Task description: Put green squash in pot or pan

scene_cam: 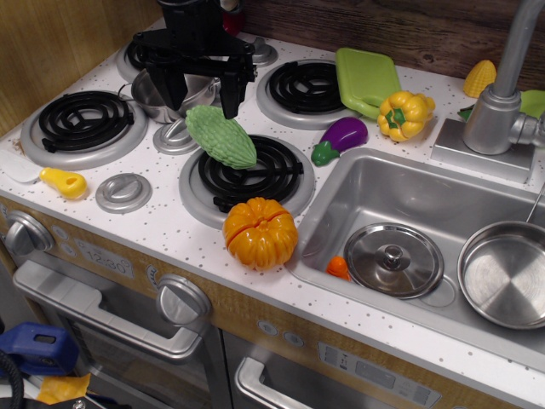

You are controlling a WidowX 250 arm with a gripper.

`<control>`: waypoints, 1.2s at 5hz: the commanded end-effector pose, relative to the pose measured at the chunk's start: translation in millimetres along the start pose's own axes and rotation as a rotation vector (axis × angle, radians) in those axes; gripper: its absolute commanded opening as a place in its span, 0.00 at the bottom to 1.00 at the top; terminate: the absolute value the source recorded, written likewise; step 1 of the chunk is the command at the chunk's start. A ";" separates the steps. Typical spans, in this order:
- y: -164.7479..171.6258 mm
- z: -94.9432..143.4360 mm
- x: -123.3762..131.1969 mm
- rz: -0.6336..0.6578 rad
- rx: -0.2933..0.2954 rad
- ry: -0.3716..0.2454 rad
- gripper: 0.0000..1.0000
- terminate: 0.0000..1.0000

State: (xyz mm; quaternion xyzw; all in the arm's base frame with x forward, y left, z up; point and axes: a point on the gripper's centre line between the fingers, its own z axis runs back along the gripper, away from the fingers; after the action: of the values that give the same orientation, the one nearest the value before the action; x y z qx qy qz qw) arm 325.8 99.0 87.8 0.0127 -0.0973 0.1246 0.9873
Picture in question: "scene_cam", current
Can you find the silver stove knob front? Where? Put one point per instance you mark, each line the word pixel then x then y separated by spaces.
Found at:
pixel 123 193

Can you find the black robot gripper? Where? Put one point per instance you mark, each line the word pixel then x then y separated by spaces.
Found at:
pixel 194 41

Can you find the blue clamp tool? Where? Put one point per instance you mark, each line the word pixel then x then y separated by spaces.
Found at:
pixel 38 349

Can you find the silver oven dial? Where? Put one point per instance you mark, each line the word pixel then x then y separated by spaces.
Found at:
pixel 26 234
pixel 179 301

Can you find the red toy bottle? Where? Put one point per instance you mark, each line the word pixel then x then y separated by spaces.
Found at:
pixel 233 16

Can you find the small steel pot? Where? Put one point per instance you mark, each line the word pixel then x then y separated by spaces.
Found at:
pixel 200 91

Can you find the silver stove knob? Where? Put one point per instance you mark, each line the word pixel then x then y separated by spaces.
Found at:
pixel 265 54
pixel 174 139
pixel 123 193

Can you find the green bumpy toy squash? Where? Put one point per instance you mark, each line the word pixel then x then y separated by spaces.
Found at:
pixel 222 139

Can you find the silver toy faucet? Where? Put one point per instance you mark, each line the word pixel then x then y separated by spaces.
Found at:
pixel 498 139

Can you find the purple toy eggplant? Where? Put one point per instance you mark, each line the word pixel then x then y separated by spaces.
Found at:
pixel 341 136

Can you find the front left black burner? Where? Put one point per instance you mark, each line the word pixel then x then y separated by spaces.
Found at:
pixel 83 130

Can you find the orange toy carrot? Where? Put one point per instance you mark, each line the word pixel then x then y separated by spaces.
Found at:
pixel 337 267

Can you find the silver oven door handle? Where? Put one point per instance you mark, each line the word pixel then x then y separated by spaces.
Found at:
pixel 77 301

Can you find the black burner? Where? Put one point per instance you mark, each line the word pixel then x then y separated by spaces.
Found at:
pixel 83 130
pixel 209 189
pixel 128 63
pixel 302 95

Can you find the silver oven dial right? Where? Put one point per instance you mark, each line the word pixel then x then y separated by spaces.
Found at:
pixel 179 301

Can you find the green plastic cutting board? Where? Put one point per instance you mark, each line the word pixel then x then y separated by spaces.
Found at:
pixel 365 79

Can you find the yellow toy corn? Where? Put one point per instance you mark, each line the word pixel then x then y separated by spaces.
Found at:
pixel 480 76

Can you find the front centre black burner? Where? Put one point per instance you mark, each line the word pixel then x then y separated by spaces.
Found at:
pixel 209 189

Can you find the orange toy pumpkin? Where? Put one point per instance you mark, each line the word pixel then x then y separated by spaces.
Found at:
pixel 260 233

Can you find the yellow handled white spatula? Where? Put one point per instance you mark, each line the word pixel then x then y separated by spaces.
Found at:
pixel 68 184

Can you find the back right black burner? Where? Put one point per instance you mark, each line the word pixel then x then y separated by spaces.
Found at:
pixel 302 95

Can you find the back left black burner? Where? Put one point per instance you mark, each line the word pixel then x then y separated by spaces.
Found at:
pixel 128 63

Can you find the silver right door handle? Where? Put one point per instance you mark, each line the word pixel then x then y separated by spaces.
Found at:
pixel 248 381

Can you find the steel pot lid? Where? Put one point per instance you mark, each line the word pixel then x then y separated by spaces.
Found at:
pixel 394 259

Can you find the steel pan in sink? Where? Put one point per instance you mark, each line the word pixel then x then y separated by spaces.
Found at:
pixel 500 270

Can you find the yellow toy bell pepper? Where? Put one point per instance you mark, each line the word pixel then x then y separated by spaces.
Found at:
pixel 404 115

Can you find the silver stove knob back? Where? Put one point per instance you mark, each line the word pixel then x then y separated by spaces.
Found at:
pixel 265 54

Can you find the silver stove knob middle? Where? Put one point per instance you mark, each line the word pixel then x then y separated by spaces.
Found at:
pixel 174 139

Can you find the silver oven dial left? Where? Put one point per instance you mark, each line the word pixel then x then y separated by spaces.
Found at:
pixel 26 234

